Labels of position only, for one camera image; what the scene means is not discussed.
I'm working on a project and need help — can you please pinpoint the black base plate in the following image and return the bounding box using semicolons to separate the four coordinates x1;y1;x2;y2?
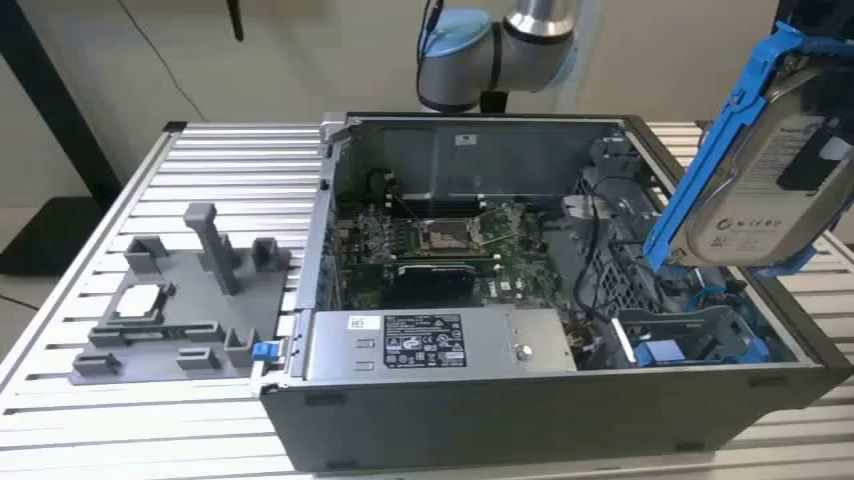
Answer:
0;196;125;276

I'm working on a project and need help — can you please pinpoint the silver power supply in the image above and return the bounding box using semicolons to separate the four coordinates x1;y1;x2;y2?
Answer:
302;307;579;379

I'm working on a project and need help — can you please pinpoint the black looped cable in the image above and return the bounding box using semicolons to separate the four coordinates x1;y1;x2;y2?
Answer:
573;177;668;314

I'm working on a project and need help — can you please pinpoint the black graphics card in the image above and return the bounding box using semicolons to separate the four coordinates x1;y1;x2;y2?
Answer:
345;258;483;309

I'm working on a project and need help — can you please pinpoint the metal locking lever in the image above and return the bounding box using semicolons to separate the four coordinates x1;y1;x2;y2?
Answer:
388;192;421;222

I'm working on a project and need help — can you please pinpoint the grey perforated drive cage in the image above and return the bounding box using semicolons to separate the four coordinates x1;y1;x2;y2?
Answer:
543;134;675;314

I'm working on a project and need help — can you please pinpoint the silver CPU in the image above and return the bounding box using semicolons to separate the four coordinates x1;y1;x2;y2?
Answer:
112;285;168;321

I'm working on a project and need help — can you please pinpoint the CPU socket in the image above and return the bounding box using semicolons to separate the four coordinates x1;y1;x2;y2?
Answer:
416;217;485;252

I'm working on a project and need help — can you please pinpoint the dark grey PC case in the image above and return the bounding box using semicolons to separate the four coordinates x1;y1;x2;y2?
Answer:
249;110;854;474

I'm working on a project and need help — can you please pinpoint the black hanging rod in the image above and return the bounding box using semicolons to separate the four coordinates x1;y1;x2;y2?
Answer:
224;0;245;42

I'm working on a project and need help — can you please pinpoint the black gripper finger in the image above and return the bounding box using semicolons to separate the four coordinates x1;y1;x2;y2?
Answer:
775;64;854;192

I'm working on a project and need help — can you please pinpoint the grey parts rack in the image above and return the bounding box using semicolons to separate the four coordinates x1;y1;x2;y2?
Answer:
69;202;298;386

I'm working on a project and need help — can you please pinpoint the black RAM slot row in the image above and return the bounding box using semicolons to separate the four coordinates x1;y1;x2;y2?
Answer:
393;251;503;262
384;195;487;220

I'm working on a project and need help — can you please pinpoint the green motherboard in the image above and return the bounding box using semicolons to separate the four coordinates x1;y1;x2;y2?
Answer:
322;197;581;311

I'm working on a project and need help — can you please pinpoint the green RAM stick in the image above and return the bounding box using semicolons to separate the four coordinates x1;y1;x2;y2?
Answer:
122;324;221;341

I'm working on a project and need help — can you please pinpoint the hard disk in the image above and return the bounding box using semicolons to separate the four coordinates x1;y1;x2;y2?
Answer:
631;339;768;366
640;22;854;279

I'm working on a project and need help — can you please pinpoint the black slanted post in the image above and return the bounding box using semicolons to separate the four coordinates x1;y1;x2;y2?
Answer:
0;0;125;206

